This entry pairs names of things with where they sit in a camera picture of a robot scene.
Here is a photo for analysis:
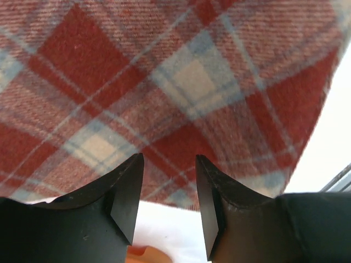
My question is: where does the orange plastic bin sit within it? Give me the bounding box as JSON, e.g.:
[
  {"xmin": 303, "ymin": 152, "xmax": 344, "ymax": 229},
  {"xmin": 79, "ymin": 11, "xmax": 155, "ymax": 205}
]
[{"xmin": 125, "ymin": 245, "xmax": 173, "ymax": 263}]

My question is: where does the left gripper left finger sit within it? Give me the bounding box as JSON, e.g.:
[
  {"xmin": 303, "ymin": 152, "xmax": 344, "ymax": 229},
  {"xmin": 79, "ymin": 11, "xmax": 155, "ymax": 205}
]
[{"xmin": 1, "ymin": 153, "xmax": 144, "ymax": 262}]

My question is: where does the aluminium rail frame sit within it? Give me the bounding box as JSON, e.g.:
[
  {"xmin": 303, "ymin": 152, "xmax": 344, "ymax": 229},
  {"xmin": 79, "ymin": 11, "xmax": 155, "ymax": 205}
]
[{"xmin": 320, "ymin": 163, "xmax": 351, "ymax": 192}]

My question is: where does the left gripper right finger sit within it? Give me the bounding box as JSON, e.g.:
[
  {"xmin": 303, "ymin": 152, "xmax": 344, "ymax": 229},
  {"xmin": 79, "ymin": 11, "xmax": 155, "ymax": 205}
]
[{"xmin": 196, "ymin": 155, "xmax": 350, "ymax": 263}]

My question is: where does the red plaid skirt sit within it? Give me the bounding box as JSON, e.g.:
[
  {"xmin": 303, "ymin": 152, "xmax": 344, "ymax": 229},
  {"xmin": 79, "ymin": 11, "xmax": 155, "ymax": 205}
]
[{"xmin": 1, "ymin": 1, "xmax": 350, "ymax": 210}]

